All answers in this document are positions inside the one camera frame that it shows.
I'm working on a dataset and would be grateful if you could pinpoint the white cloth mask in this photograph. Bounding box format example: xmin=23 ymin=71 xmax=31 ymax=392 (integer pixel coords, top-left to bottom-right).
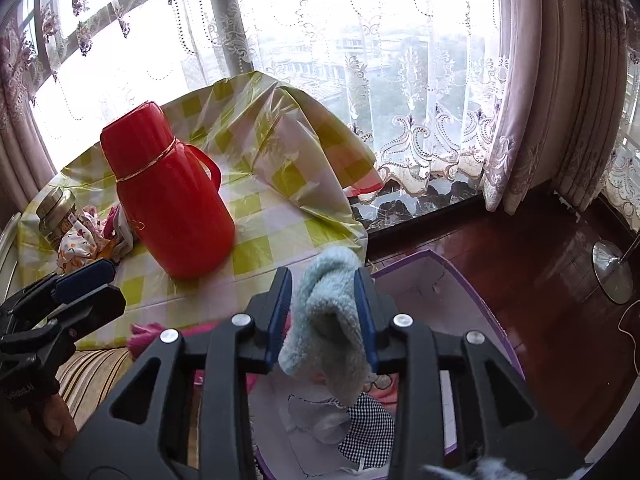
xmin=286 ymin=394 xmax=352 ymax=447

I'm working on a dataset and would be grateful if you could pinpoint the light blue fluffy sock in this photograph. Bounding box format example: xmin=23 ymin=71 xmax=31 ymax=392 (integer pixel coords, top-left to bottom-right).
xmin=277 ymin=246 xmax=373 ymax=408

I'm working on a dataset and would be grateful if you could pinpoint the white cable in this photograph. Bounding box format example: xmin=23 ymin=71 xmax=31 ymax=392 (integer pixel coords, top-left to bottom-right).
xmin=616 ymin=300 xmax=640 ymax=377

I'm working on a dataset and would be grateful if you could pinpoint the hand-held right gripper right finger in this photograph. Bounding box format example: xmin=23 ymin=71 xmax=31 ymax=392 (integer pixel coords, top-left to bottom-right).
xmin=352 ymin=267 xmax=586 ymax=480

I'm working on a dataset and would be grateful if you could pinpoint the magenta knitted sock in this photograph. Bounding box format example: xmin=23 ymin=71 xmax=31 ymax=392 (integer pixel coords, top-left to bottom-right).
xmin=126 ymin=321 xmax=218 ymax=358

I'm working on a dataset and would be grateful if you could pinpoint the black white checked mask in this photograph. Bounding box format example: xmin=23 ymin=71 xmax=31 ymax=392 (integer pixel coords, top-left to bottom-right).
xmin=337 ymin=392 xmax=396 ymax=467

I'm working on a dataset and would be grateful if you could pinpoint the mauve embroidered thick curtain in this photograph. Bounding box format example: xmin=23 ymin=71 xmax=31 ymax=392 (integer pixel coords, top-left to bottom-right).
xmin=0 ymin=7 xmax=60 ymax=203
xmin=481 ymin=0 xmax=640 ymax=235

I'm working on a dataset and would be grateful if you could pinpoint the sheer white lace curtain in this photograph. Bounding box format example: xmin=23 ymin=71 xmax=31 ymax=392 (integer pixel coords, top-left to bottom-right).
xmin=50 ymin=0 xmax=516 ymax=200

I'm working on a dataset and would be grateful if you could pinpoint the red thermos flask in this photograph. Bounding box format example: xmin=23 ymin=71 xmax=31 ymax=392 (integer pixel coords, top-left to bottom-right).
xmin=100 ymin=101 xmax=237 ymax=281

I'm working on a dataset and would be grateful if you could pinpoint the purple cardboard box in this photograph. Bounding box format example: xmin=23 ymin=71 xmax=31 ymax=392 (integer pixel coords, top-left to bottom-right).
xmin=250 ymin=249 xmax=526 ymax=480

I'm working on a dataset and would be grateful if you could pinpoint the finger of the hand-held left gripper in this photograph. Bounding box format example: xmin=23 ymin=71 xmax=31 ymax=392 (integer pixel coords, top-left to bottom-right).
xmin=10 ymin=259 xmax=118 ymax=312
xmin=0 ymin=284 xmax=127 ymax=344

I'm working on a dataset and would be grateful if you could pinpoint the pink floral cloth mask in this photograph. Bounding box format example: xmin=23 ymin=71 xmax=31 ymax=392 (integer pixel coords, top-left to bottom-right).
xmin=80 ymin=206 xmax=112 ymax=233

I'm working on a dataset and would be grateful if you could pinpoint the metal floor stand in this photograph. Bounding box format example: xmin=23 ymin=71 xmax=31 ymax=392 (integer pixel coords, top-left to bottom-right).
xmin=592 ymin=232 xmax=640 ymax=306

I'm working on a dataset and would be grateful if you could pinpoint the yellow checked plastic tablecloth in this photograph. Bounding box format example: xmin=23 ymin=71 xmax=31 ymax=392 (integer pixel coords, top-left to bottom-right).
xmin=15 ymin=71 xmax=383 ymax=351

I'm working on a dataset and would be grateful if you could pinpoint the person's left hand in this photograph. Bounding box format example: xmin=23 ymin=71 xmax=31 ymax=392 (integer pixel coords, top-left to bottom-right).
xmin=30 ymin=393 xmax=79 ymax=442

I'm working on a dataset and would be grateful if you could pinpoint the black marble windowsill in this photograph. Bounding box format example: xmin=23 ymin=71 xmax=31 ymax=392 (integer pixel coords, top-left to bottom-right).
xmin=350 ymin=167 xmax=487 ymax=235

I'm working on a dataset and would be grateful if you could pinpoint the striped sofa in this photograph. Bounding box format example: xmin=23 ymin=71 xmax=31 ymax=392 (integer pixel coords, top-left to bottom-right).
xmin=54 ymin=346 xmax=203 ymax=461

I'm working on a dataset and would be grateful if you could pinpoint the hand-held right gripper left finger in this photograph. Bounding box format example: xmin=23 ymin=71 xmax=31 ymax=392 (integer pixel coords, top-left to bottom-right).
xmin=60 ymin=266 xmax=296 ymax=480

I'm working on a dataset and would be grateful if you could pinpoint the fruit print cloth mask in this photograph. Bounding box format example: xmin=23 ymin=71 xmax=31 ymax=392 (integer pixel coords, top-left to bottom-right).
xmin=56 ymin=220 xmax=113 ymax=273

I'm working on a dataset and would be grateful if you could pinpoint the glass jar with gold lid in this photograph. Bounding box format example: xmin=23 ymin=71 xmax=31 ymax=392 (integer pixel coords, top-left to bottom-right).
xmin=37 ymin=186 xmax=78 ymax=251

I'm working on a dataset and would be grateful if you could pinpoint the grey window frame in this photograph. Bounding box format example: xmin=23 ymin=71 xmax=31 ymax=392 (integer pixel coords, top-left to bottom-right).
xmin=206 ymin=0 xmax=257 ymax=77

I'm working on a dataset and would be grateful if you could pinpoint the red plastic basin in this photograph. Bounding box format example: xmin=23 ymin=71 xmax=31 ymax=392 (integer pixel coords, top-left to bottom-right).
xmin=342 ymin=171 xmax=385 ymax=197

